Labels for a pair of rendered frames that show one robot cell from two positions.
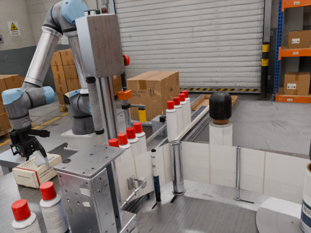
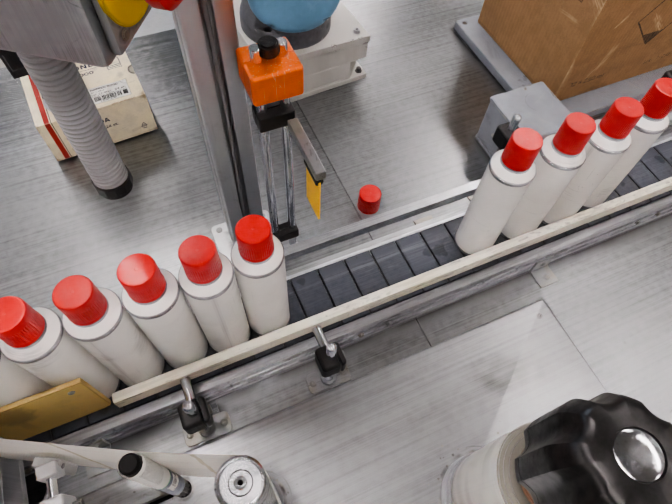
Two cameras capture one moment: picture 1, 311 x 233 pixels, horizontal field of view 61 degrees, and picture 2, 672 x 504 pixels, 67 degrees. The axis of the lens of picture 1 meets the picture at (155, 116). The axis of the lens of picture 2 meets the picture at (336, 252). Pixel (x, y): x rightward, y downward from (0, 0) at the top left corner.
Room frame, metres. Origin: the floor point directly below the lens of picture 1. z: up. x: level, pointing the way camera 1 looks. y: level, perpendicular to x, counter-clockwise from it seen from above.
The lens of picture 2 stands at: (0.77, -0.12, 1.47)
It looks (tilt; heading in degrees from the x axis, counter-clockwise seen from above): 60 degrees down; 32
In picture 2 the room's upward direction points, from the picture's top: 5 degrees clockwise
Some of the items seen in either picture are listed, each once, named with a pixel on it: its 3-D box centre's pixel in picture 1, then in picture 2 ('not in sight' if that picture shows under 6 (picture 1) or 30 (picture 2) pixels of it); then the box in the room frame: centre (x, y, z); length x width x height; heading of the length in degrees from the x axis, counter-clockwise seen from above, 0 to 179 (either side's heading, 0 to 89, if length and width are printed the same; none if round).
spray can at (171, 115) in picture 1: (171, 121); (496, 197); (1.19, -0.08, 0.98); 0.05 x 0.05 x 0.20
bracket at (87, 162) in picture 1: (90, 158); not in sight; (0.57, 0.16, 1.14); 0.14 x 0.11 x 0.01; 151
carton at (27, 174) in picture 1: (39, 169); (90, 102); (1.04, 0.54, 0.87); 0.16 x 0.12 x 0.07; 154
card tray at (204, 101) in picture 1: (215, 102); not in sight; (1.85, -0.45, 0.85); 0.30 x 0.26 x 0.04; 151
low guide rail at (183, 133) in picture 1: (183, 132); (526, 240); (1.22, -0.13, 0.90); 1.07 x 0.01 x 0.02; 151
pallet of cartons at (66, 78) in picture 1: (89, 76); not in sight; (5.31, 1.26, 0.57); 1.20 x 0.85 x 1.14; 157
